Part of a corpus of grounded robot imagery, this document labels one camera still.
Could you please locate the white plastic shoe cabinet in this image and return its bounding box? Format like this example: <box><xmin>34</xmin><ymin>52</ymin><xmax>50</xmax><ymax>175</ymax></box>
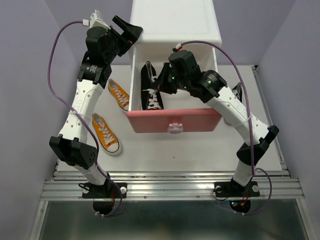
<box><xmin>130</xmin><ymin>0</ymin><xmax>222</xmax><ymax>75</ymax></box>

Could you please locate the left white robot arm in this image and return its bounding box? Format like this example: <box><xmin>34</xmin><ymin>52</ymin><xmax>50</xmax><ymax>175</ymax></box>
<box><xmin>49</xmin><ymin>13</ymin><xmax>143</xmax><ymax>197</ymax></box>

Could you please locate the aluminium mounting rail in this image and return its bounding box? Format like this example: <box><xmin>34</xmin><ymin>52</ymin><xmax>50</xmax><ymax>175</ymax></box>
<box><xmin>29</xmin><ymin>64</ymin><xmax>310</xmax><ymax>240</ymax></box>

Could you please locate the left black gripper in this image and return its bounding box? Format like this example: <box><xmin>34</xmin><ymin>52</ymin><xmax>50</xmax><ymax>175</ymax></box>
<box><xmin>105</xmin><ymin>17</ymin><xmax>143</xmax><ymax>63</ymax></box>

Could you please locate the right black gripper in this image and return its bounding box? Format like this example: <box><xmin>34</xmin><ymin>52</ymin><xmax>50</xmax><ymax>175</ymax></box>
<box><xmin>149</xmin><ymin>62</ymin><xmax>190</xmax><ymax>95</ymax></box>

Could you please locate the orange sneaker near cabinet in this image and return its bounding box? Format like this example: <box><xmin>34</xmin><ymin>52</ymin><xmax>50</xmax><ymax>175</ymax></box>
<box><xmin>107</xmin><ymin>78</ymin><xmax>130</xmax><ymax>113</ymax></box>

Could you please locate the orange sneaker front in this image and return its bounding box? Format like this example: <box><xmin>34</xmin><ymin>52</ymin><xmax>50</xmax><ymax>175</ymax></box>
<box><xmin>92</xmin><ymin>113</ymin><xmax>122</xmax><ymax>156</ymax></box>

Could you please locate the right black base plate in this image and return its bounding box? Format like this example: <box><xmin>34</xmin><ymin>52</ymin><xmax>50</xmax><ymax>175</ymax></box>
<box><xmin>213</xmin><ymin>181</ymin><xmax>260</xmax><ymax>198</ymax></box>

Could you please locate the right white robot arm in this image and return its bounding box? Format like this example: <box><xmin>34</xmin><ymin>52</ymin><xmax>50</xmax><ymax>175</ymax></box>
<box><xmin>151</xmin><ymin>50</ymin><xmax>280</xmax><ymax>195</ymax></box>

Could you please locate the black sneaker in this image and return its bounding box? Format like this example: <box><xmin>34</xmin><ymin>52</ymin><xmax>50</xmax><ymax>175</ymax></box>
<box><xmin>140</xmin><ymin>61</ymin><xmax>164</xmax><ymax>111</ymax></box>
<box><xmin>231</xmin><ymin>82</ymin><xmax>243</xmax><ymax>102</ymax></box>

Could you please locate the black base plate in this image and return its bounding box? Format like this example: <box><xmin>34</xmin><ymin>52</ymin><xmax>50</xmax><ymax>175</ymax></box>
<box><xmin>213</xmin><ymin>181</ymin><xmax>260</xmax><ymax>198</ymax></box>
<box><xmin>78</xmin><ymin>181</ymin><xmax>128</xmax><ymax>199</ymax></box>

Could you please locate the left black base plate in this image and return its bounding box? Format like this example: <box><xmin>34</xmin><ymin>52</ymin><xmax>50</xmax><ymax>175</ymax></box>
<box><xmin>78</xmin><ymin>181</ymin><xmax>128</xmax><ymax>199</ymax></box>

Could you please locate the bunny knob drawer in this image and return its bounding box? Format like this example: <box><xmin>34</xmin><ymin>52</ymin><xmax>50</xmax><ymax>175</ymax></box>
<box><xmin>167</xmin><ymin>123</ymin><xmax>184</xmax><ymax>134</ymax></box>

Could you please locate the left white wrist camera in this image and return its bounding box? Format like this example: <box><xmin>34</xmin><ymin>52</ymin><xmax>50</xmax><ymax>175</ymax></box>
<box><xmin>81</xmin><ymin>9</ymin><xmax>111</xmax><ymax>30</ymax></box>

